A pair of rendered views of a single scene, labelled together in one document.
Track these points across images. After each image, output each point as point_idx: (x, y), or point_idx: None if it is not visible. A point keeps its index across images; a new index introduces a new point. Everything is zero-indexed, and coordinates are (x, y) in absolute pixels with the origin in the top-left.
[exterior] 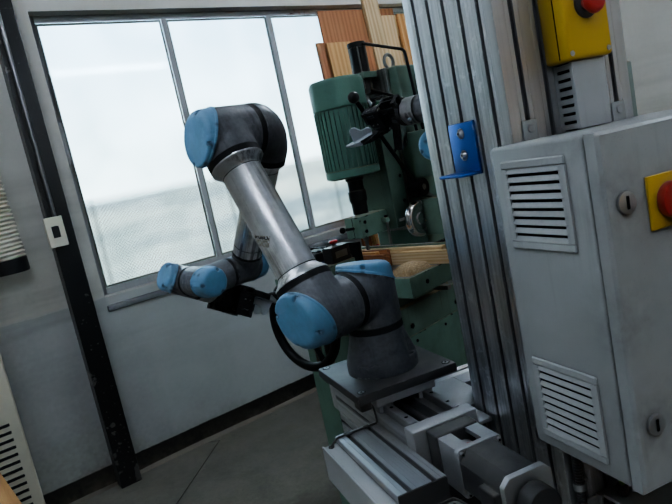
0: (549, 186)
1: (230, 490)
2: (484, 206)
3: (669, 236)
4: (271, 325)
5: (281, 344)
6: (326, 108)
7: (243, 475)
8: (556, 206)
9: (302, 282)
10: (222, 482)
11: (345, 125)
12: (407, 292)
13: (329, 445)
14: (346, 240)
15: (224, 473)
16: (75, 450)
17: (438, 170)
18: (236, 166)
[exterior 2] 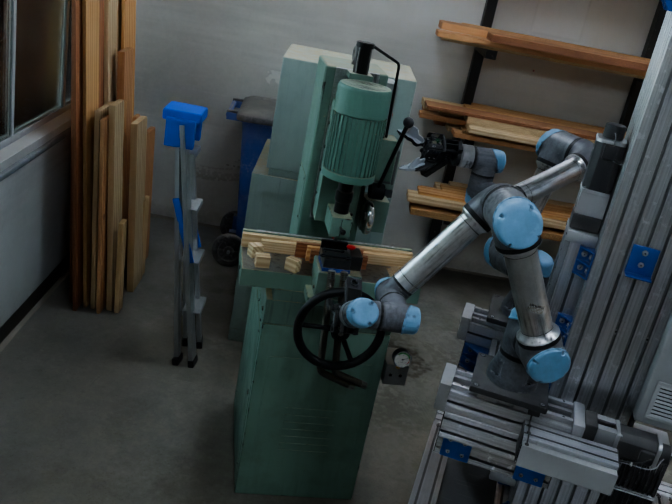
0: None
1: (57, 499)
2: (638, 294)
3: None
4: (297, 328)
5: (302, 346)
6: (372, 119)
7: (50, 478)
8: None
9: (559, 340)
10: (30, 493)
11: (379, 138)
12: (413, 299)
13: (246, 428)
14: (42, 153)
15: (16, 481)
16: None
17: (602, 261)
18: (535, 251)
